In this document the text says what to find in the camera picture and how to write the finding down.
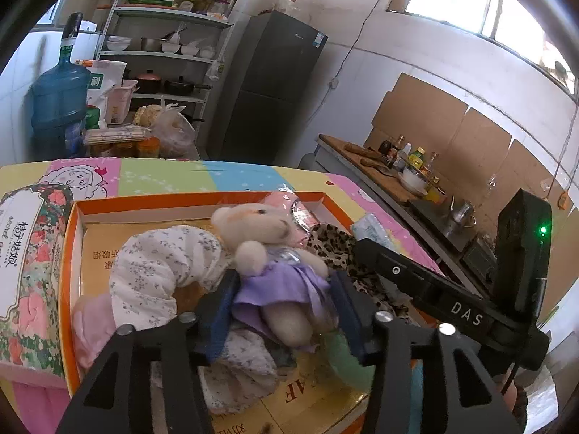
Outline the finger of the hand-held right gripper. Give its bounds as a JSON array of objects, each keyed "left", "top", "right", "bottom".
[{"left": 354, "top": 237, "right": 446, "bottom": 301}]

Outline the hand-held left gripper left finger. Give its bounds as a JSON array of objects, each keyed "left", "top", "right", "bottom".
[{"left": 54, "top": 271, "right": 242, "bottom": 434}]

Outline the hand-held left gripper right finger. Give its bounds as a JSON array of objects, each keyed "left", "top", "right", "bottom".
[{"left": 329, "top": 271, "right": 523, "bottom": 434}]

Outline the white green tissue pack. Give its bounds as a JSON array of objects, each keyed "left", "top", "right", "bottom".
[{"left": 352, "top": 213, "right": 392, "bottom": 247}]

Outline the green round puff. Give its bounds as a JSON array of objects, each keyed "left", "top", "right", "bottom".
[{"left": 323, "top": 330, "right": 378, "bottom": 392}]

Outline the leopard print scrunchie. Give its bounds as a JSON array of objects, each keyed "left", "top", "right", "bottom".
[{"left": 310, "top": 223, "right": 412, "bottom": 326}]

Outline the cream teddy bear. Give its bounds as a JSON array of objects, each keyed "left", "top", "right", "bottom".
[{"left": 212, "top": 203, "right": 338, "bottom": 352}]

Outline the pink plastic packet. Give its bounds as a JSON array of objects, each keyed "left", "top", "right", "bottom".
[{"left": 265, "top": 191, "right": 317, "bottom": 246}]

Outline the orange cardboard box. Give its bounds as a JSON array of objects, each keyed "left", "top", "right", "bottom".
[{"left": 58, "top": 191, "right": 385, "bottom": 434}]

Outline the steel kettle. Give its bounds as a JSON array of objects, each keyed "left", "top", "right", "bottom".
[{"left": 445, "top": 196, "right": 477, "bottom": 229}]

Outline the wooden cutting board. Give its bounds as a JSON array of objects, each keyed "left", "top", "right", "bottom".
[{"left": 318, "top": 133, "right": 421, "bottom": 203}]

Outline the large white bowl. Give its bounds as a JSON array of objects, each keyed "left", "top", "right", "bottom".
[{"left": 398, "top": 165, "right": 430, "bottom": 197}]

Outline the group of condiment bottles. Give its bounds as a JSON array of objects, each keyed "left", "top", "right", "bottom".
[{"left": 379, "top": 135, "right": 446, "bottom": 191}]

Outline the grey kitchen counter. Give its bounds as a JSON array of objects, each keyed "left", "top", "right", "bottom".
[{"left": 314, "top": 133, "right": 498, "bottom": 281}]

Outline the printed cartoon blanket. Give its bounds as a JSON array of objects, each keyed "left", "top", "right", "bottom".
[{"left": 0, "top": 156, "right": 441, "bottom": 434}]

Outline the floral tissue box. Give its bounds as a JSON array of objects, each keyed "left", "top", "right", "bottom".
[{"left": 0, "top": 184, "right": 75, "bottom": 378}]

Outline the clear plastic bag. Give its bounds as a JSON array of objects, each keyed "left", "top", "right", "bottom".
[{"left": 133, "top": 97, "right": 197, "bottom": 157}]

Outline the dark grey fridge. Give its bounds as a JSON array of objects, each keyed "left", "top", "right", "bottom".
[{"left": 217, "top": 11, "right": 330, "bottom": 166}]

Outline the noodle packet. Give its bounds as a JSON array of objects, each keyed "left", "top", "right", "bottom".
[{"left": 84, "top": 127, "right": 152, "bottom": 145}]

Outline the black pot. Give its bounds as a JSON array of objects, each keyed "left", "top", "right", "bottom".
[{"left": 164, "top": 77, "right": 212, "bottom": 97}]

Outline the pink plastic bin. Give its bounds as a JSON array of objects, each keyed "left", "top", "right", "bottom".
[{"left": 105, "top": 79, "right": 139, "bottom": 125}]

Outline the pot with red lid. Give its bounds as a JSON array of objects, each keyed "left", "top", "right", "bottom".
[{"left": 135, "top": 70, "right": 162, "bottom": 95}]

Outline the white flour sack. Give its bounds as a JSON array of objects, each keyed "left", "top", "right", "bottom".
[{"left": 75, "top": 59, "right": 128, "bottom": 129}]

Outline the blue water jug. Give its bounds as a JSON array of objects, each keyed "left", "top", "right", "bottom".
[{"left": 31, "top": 13, "right": 93, "bottom": 159}]

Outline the white metal shelf rack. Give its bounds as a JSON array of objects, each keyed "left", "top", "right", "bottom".
[{"left": 93, "top": 0, "right": 254, "bottom": 159}]

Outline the cleaver with wooden handle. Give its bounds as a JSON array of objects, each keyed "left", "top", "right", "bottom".
[{"left": 359, "top": 156, "right": 394, "bottom": 177}]

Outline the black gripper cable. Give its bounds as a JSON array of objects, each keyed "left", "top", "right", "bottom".
[{"left": 498, "top": 362, "right": 521, "bottom": 399}]

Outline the cardboard wall sheet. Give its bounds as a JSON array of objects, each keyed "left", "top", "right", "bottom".
[{"left": 364, "top": 72, "right": 579, "bottom": 254}]

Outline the wall cable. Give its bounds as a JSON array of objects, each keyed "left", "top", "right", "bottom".
[{"left": 312, "top": 0, "right": 408, "bottom": 114}]

